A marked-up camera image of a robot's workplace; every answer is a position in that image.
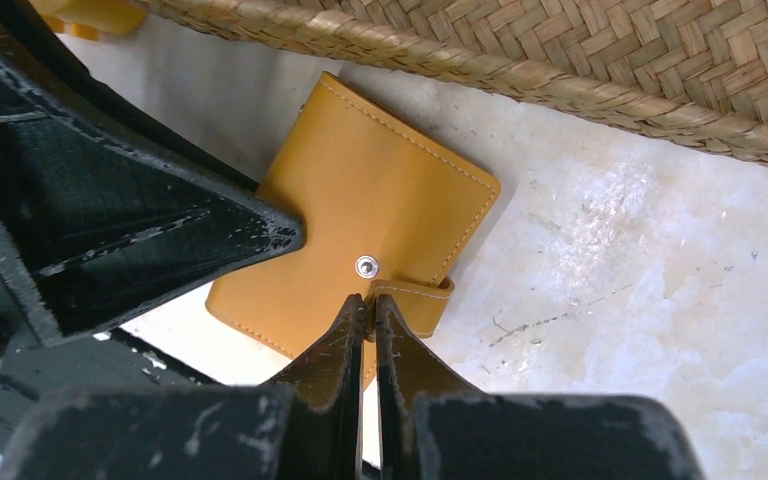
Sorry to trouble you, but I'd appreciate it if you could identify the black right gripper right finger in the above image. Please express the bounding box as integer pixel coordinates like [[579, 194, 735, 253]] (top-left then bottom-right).
[[374, 295, 703, 479]]

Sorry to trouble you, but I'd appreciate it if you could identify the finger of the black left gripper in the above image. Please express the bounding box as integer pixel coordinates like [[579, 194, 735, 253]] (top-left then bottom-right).
[[0, 1, 304, 346]]

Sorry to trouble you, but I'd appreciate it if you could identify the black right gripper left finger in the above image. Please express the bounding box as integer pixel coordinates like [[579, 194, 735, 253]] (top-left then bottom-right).
[[0, 294, 366, 479]]

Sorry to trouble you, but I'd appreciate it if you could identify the yellow leather card holder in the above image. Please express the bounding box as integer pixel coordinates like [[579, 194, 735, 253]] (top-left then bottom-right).
[[206, 73, 501, 359]]

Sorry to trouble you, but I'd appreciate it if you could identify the yellow no-entry sign block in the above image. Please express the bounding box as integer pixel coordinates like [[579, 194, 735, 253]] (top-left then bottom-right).
[[29, 0, 148, 41]]

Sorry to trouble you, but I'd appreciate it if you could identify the woven wicker divided tray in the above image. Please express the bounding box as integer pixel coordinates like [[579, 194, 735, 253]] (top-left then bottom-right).
[[144, 0, 768, 166]]

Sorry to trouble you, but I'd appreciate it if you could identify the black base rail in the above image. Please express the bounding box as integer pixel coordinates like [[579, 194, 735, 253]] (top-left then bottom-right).
[[0, 329, 216, 460]]

